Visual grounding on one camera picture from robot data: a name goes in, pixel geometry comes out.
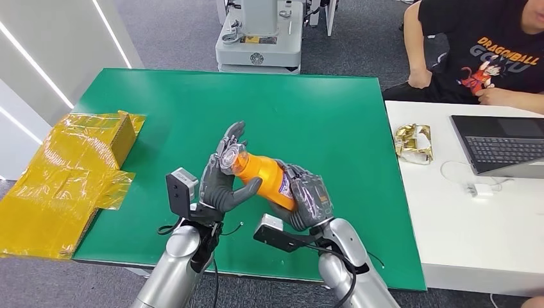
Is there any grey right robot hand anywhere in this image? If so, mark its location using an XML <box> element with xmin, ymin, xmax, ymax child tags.
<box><xmin>268</xmin><ymin>159</ymin><xmax>336</xmax><ymax>232</ymax></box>

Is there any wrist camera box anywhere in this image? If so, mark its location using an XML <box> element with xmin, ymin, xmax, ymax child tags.
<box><xmin>253</xmin><ymin>214</ymin><xmax>324</xmax><ymax>253</ymax></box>
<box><xmin>166</xmin><ymin>167</ymin><xmax>200</xmax><ymax>219</ymax></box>

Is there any person's right hand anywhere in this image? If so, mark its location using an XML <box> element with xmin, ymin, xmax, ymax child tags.
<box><xmin>407</xmin><ymin>67</ymin><xmax>432</xmax><ymax>90</ymax></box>

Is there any person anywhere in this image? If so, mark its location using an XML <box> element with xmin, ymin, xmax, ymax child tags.
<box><xmin>381</xmin><ymin>0</ymin><xmax>544</xmax><ymax>116</ymax></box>

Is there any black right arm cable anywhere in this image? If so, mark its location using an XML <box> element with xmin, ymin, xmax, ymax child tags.
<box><xmin>305</xmin><ymin>243</ymin><xmax>359</xmax><ymax>308</ymax></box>

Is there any person's left hand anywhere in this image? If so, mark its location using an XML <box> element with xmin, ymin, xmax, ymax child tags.
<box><xmin>475</xmin><ymin>88</ymin><xmax>507</xmax><ymax>107</ymax></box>

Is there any dark grey laptop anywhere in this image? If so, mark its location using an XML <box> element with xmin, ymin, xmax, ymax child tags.
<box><xmin>449</xmin><ymin>115</ymin><xmax>544</xmax><ymax>180</ymax></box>

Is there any yellow taped cardboard box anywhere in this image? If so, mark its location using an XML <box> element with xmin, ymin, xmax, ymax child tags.
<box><xmin>0</xmin><ymin>110</ymin><xmax>147</xmax><ymax>260</ymax></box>

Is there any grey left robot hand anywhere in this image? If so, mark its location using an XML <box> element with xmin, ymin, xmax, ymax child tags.
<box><xmin>198</xmin><ymin>121</ymin><xmax>264</xmax><ymax>222</ymax></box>

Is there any crumpled gold wrapper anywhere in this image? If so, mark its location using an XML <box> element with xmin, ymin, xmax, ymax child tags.
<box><xmin>393</xmin><ymin>123</ymin><xmax>434</xmax><ymax>166</ymax></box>

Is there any orange juice bottle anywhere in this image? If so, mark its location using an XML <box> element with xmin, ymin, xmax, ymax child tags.
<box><xmin>219</xmin><ymin>143</ymin><xmax>298</xmax><ymax>212</ymax></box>

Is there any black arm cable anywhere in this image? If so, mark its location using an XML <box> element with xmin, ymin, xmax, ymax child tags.
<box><xmin>305</xmin><ymin>243</ymin><xmax>359</xmax><ymax>308</ymax></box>
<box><xmin>157</xmin><ymin>218</ymin><xmax>184</xmax><ymax>237</ymax></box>

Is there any white stand frame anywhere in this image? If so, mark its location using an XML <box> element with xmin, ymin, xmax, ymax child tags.
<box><xmin>308</xmin><ymin>0</ymin><xmax>339</xmax><ymax>39</ymax></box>

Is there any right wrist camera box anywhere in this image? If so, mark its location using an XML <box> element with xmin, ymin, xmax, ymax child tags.
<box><xmin>253</xmin><ymin>214</ymin><xmax>324</xmax><ymax>253</ymax></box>

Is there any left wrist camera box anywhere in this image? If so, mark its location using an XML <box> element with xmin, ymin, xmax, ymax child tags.
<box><xmin>166</xmin><ymin>167</ymin><xmax>200</xmax><ymax>219</ymax></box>

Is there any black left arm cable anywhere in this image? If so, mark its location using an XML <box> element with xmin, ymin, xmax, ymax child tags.
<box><xmin>157</xmin><ymin>218</ymin><xmax>184</xmax><ymax>237</ymax></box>

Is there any green table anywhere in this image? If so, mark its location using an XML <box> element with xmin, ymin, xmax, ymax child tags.
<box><xmin>72</xmin><ymin>67</ymin><xmax>427</xmax><ymax>292</ymax></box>

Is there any thin white cable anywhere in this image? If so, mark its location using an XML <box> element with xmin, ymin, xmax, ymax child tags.
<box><xmin>439</xmin><ymin>160</ymin><xmax>515</xmax><ymax>192</ymax></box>

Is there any person's hand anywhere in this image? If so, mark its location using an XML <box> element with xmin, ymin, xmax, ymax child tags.
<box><xmin>407</xmin><ymin>67</ymin><xmax>432</xmax><ymax>90</ymax></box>
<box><xmin>475</xmin><ymin>88</ymin><xmax>507</xmax><ymax>107</ymax></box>

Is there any white power adapter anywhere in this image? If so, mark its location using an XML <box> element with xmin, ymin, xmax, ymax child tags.
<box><xmin>466</xmin><ymin>182</ymin><xmax>494</xmax><ymax>199</ymax></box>

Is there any white desk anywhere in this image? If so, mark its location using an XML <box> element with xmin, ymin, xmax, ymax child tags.
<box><xmin>384</xmin><ymin>100</ymin><xmax>544</xmax><ymax>298</ymax></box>

